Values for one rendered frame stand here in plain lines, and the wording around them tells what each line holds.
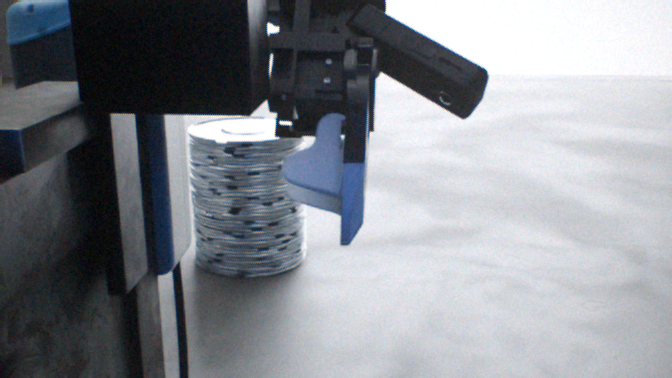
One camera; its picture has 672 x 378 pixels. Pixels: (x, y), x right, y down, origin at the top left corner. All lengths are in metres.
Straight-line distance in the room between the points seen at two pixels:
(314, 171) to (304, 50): 0.09
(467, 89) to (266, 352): 0.97
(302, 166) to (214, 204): 1.19
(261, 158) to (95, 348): 1.19
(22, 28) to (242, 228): 0.85
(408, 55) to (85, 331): 0.29
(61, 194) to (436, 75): 0.28
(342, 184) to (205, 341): 1.01
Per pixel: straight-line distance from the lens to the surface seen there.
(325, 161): 0.48
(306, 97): 0.49
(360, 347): 1.41
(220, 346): 1.43
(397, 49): 0.53
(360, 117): 0.47
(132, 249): 0.45
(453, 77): 0.52
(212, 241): 1.71
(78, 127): 0.39
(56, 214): 0.38
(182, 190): 0.54
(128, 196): 0.44
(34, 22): 0.96
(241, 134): 1.68
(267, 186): 1.64
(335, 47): 0.51
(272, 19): 0.72
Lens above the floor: 0.71
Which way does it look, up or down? 17 degrees down
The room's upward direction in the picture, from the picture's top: straight up
